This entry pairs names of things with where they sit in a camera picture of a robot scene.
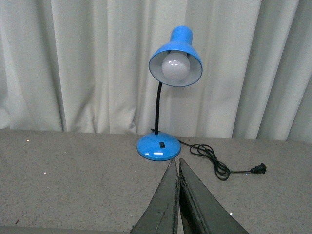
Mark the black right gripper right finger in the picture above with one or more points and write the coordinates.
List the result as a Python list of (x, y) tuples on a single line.
[(201, 213)]

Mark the white curtain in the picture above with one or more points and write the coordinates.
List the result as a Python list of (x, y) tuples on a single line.
[(82, 66)]

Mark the blue desk lamp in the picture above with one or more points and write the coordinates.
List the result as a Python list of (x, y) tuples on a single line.
[(175, 64)]

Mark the silver laptop with black keyboard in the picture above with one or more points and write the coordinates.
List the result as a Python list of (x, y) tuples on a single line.
[(31, 230)]

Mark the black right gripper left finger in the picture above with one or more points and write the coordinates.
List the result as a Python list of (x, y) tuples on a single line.
[(161, 215)]

